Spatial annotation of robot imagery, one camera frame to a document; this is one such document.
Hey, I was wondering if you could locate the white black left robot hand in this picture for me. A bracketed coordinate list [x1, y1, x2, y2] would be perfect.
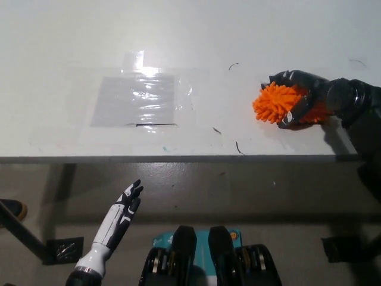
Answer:
[75, 179, 144, 275]

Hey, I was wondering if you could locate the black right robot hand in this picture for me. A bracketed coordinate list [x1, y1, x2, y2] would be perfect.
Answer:
[261, 70, 336, 129]

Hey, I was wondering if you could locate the black floor tape patch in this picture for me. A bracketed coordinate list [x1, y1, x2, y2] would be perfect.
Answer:
[321, 235, 363, 263]
[44, 237, 85, 266]

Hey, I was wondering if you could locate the clear plastic film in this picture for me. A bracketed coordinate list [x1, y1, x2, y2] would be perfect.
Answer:
[64, 50, 211, 136]

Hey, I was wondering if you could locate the black shoe with tan sole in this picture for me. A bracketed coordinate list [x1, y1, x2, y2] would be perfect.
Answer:
[0, 198, 28, 229]

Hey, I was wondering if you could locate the grey rectangular sheet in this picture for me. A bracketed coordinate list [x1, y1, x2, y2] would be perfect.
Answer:
[90, 76, 176, 128]

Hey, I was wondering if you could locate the orange microfibre duster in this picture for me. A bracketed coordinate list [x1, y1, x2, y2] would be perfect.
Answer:
[252, 82, 334, 125]

